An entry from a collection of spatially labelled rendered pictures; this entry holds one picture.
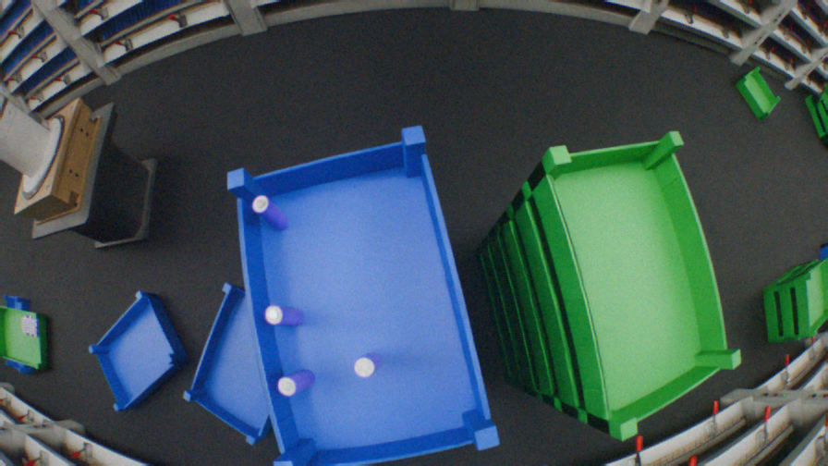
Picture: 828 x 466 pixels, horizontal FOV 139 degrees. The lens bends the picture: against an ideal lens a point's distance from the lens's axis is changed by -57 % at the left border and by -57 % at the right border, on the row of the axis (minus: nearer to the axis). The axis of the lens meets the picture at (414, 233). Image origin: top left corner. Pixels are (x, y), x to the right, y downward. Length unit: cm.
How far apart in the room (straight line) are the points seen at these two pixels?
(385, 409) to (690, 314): 40
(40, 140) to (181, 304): 57
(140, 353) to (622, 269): 108
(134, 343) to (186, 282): 26
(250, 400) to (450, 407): 58
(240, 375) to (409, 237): 61
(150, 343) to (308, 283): 72
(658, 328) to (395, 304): 32
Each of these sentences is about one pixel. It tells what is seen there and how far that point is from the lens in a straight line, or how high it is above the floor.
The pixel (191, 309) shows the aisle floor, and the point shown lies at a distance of 95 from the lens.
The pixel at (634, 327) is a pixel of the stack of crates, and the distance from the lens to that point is 45.
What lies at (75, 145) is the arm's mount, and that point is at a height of 35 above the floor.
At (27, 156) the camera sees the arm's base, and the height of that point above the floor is 45.
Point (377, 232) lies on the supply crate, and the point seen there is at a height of 40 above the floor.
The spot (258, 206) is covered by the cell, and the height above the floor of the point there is 47.
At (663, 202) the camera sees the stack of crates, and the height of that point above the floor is 40.
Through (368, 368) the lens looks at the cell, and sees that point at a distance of 31.
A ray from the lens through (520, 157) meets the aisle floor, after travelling 91.
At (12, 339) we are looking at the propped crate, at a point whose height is 9.
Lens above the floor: 78
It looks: 75 degrees down
